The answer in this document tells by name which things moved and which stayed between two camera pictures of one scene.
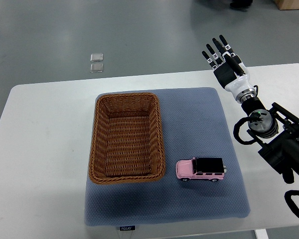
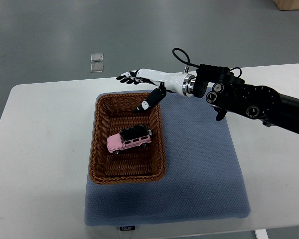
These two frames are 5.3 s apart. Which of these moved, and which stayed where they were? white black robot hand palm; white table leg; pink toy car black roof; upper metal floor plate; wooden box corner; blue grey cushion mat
Moved: pink toy car black roof; white black robot hand palm
Stayed: wooden box corner; upper metal floor plate; blue grey cushion mat; white table leg
